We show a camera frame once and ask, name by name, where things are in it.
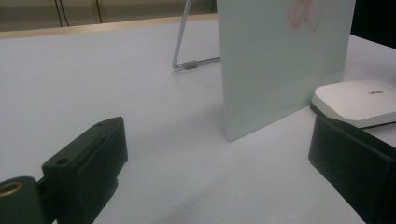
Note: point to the glass whiteboard with red scribble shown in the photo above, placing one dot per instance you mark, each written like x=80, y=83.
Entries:
x=280, y=68

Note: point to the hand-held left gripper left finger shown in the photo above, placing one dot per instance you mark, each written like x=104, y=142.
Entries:
x=84, y=168

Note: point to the white board eraser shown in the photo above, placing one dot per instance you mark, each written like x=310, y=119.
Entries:
x=358, y=101

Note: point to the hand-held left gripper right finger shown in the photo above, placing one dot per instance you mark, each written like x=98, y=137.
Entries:
x=351, y=161

